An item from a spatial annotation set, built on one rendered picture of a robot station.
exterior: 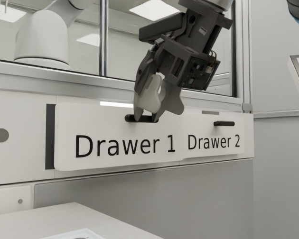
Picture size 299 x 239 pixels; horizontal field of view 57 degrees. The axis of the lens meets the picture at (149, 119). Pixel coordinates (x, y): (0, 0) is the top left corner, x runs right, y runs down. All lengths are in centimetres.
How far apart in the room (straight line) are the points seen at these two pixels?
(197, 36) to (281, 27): 195
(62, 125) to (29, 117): 6
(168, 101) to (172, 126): 12
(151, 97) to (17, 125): 22
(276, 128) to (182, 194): 160
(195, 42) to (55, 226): 31
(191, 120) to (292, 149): 155
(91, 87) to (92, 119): 9
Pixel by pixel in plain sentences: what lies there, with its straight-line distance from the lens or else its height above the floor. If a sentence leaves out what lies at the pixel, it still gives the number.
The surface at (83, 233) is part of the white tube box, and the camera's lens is 25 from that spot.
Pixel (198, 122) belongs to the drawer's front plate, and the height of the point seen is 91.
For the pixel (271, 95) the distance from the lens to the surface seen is 228.
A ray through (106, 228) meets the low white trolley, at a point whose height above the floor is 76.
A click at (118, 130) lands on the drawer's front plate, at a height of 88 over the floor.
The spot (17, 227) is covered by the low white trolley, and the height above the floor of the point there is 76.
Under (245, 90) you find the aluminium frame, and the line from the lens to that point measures 96.
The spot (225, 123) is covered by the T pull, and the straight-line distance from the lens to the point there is 76.
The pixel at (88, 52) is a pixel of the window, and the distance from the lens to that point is 58.
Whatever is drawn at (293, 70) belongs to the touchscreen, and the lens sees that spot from 124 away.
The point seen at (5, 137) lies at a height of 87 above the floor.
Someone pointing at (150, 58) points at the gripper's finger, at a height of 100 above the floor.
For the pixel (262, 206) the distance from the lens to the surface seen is 238.
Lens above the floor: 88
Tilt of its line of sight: 3 degrees up
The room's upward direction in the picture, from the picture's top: straight up
